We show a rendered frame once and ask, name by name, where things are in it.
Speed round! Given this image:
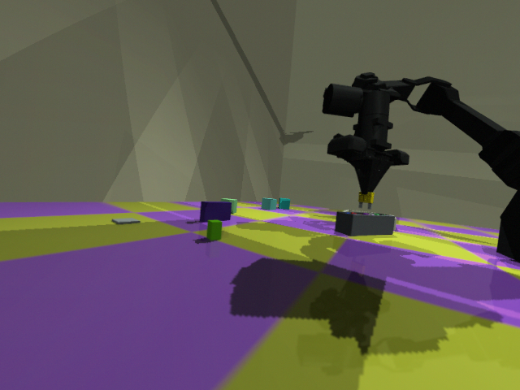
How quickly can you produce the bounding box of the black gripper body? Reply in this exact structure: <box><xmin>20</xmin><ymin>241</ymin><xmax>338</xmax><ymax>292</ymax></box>
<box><xmin>327</xmin><ymin>114</ymin><xmax>410</xmax><ymax>166</ymax></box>

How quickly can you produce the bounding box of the yellow blade fuse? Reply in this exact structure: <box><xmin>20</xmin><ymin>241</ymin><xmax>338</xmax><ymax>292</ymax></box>
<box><xmin>358</xmin><ymin>192</ymin><xmax>375</xmax><ymax>210</ymax></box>

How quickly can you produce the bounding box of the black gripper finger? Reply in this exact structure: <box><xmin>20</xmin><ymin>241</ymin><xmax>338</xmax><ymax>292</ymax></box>
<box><xmin>369</xmin><ymin>161</ymin><xmax>394</xmax><ymax>193</ymax></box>
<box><xmin>345</xmin><ymin>156</ymin><xmax>379</xmax><ymax>194</ymax></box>

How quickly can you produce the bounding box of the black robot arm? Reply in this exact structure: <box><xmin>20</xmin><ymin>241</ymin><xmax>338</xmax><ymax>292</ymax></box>
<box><xmin>322</xmin><ymin>72</ymin><xmax>520</xmax><ymax>190</ymax></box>

